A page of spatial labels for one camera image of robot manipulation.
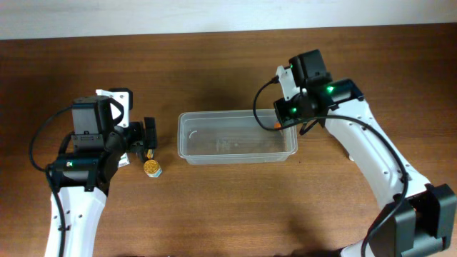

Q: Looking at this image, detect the dark bottle white cap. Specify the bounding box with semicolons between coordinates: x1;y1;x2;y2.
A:
145;149;155;160

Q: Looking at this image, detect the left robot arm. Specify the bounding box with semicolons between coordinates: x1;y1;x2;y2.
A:
45;96;157;256

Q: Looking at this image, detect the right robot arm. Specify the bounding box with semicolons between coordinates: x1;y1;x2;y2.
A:
274;50;456;256

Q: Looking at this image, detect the clear plastic container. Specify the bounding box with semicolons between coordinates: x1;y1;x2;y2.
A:
177;110;298;165

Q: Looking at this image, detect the white Panadol box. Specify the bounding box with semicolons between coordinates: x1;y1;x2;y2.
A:
118;153;130;168

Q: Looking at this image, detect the small jar gold lid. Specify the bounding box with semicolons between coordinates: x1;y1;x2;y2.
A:
144;159;162;178

